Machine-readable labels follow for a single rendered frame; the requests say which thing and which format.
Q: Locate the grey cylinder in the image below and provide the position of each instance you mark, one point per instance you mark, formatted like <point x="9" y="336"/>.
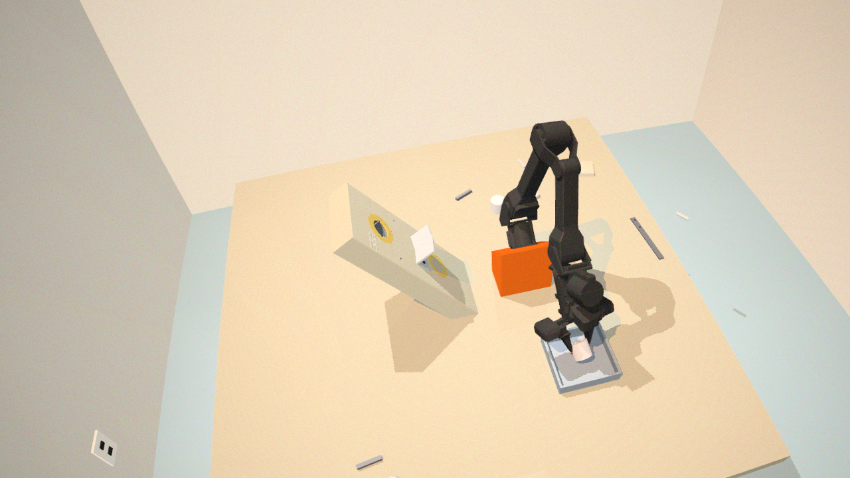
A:
<point x="496" y="201"/>

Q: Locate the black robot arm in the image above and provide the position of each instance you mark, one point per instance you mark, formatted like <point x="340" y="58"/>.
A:
<point x="566" y="242"/>

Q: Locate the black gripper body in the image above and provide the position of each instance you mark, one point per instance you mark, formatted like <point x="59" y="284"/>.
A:
<point x="548" y="330"/>

